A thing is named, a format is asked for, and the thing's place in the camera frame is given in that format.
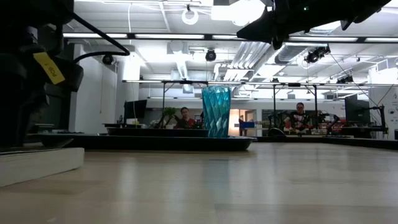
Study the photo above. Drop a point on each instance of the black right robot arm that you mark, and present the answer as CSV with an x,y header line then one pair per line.
x,y
370,7

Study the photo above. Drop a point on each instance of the black serving tray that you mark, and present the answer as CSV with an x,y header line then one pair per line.
x,y
155,143

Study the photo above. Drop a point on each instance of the black hanging camera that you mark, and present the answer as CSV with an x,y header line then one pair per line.
x,y
211,55
108,59

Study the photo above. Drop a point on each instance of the yellow label sticker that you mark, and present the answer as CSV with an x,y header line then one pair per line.
x,y
49,68

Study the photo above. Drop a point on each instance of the black camera on boom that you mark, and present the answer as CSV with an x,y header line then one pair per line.
x,y
312,57
345,80

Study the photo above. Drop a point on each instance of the black table edge rail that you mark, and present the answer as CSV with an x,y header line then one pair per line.
x,y
342,141

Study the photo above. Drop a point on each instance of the black computer monitor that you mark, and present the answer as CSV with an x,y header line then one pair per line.
x,y
357,110
135,109

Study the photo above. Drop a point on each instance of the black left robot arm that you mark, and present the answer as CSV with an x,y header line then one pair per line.
x,y
15,93

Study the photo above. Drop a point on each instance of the white panel with drawings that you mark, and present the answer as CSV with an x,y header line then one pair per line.
x,y
388,105

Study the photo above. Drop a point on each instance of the blue box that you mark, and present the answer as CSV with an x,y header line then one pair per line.
x,y
247,125

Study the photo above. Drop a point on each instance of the white base block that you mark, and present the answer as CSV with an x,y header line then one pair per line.
x,y
37,165

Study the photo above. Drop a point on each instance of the black overhead bar with lights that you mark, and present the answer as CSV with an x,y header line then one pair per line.
x,y
168,36

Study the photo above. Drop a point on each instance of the black background rig frame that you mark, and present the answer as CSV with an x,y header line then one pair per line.
x,y
163,96
274,99

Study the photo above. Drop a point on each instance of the green potted plant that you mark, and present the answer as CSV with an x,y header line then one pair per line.
x,y
169,112

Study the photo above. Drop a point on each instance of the teal faceted plastic cup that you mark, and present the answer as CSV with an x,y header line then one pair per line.
x,y
216,112

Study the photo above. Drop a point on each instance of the person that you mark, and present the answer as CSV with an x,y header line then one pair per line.
x,y
186,123
299,119

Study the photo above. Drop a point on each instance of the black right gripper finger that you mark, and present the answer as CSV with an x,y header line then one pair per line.
x,y
278,40
261,29

